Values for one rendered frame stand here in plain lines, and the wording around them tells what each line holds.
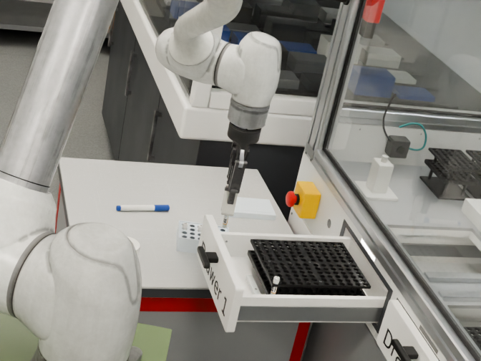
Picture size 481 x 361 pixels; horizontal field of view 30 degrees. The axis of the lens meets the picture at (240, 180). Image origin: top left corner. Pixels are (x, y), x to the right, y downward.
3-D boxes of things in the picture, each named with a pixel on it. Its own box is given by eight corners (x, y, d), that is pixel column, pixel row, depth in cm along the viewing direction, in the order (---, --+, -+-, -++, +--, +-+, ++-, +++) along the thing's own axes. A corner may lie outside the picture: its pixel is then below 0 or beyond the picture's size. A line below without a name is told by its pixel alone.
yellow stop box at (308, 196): (296, 218, 224) (303, 193, 221) (288, 204, 230) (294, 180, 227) (315, 219, 226) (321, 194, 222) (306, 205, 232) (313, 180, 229)
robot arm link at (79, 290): (101, 390, 142) (121, 274, 133) (5, 347, 147) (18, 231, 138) (148, 341, 156) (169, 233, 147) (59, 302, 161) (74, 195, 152)
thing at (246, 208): (228, 217, 235) (230, 211, 234) (222, 200, 242) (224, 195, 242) (275, 220, 238) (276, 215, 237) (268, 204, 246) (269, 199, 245)
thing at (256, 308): (233, 322, 180) (239, 297, 178) (206, 253, 202) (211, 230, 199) (411, 324, 193) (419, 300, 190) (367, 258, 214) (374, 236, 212)
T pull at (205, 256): (203, 269, 184) (205, 263, 183) (196, 250, 190) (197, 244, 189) (220, 270, 185) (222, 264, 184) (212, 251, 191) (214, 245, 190)
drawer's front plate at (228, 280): (225, 334, 179) (235, 288, 174) (196, 255, 204) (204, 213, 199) (234, 334, 180) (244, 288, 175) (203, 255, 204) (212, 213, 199)
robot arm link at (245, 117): (268, 96, 209) (263, 119, 211) (230, 89, 207) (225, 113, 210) (271, 111, 200) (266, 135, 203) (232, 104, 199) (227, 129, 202)
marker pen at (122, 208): (117, 212, 226) (117, 206, 225) (115, 209, 227) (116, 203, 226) (169, 211, 231) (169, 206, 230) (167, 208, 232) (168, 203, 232)
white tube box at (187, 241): (176, 251, 215) (178, 237, 213) (176, 233, 222) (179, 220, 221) (227, 258, 216) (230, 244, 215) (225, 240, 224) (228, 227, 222)
